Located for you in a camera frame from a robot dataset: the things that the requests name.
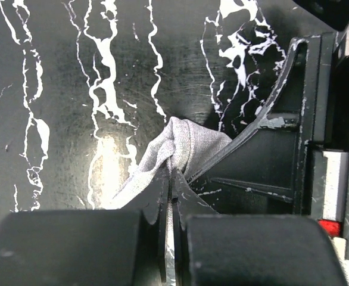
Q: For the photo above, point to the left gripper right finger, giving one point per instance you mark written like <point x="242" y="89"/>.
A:
<point x="218" y="249"/>

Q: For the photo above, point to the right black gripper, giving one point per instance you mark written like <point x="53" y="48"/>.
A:
<point x="262" y="170"/>

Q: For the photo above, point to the grey cloth napkin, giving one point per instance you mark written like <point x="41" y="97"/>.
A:
<point x="182" y="145"/>

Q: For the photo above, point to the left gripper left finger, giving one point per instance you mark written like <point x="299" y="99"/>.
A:
<point x="89" y="247"/>

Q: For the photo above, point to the black marbled table mat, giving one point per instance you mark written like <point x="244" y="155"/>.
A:
<point x="86" y="85"/>

